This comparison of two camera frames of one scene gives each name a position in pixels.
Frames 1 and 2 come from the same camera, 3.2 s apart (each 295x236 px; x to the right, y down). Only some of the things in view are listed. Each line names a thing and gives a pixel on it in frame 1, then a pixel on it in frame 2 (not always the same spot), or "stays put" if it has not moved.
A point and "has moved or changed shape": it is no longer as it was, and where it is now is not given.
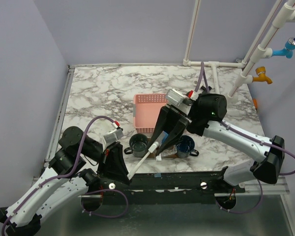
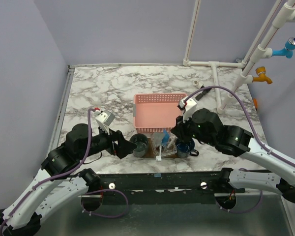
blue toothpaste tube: (164, 135) stays put
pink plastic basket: (147, 108) stays put
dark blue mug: (185, 147) stays put
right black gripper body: (180, 114) to (187, 130)
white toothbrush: (138, 165) has moved or changed shape
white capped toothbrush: (159, 158) stays put
